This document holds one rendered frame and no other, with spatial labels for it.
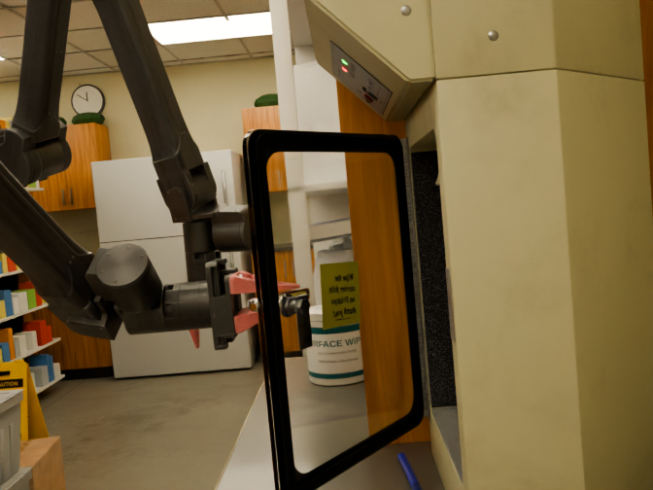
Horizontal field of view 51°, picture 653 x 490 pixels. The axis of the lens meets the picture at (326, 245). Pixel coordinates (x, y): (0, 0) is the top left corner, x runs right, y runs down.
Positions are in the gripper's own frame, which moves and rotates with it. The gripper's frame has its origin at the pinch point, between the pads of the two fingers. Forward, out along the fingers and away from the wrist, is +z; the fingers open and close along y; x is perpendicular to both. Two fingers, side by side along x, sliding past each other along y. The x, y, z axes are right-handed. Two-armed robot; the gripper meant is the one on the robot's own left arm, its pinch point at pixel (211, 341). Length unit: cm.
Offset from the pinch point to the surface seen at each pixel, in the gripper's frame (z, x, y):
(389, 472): 16.0, -19.5, 26.3
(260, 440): 16.0, -2.8, 7.0
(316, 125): -44, 96, 17
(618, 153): -23, -37, 52
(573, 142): -24, -44, 45
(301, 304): -10.1, -37.7, 17.9
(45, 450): 81, 199, -124
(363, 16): -37, -46, 26
